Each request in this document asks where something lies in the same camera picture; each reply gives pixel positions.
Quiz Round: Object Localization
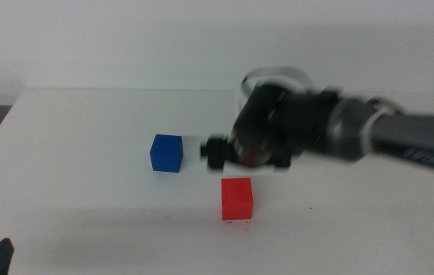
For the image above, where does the blue cube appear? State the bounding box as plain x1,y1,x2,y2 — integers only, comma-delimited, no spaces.
149,134,184,173

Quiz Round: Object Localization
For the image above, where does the red cube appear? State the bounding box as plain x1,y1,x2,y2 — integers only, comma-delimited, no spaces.
220,176,254,222

